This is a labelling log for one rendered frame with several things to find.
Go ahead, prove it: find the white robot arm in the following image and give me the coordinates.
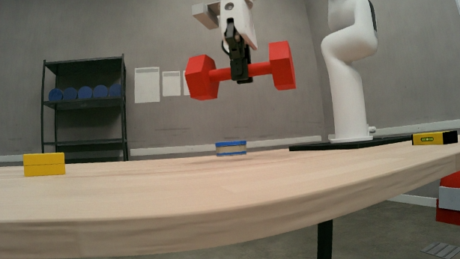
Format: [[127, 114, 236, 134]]
[[192, 0, 378, 143]]

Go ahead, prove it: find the yellow pocket level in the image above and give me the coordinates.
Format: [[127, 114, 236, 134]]
[[411, 130, 458, 145]]

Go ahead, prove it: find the yellow rectangular block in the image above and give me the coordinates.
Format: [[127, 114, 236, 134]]
[[23, 153, 65, 177]]

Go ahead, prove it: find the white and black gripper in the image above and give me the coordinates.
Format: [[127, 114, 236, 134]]
[[218, 0, 258, 85]]

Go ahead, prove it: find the red dumbbell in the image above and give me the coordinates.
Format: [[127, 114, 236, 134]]
[[184, 41, 296, 101]]

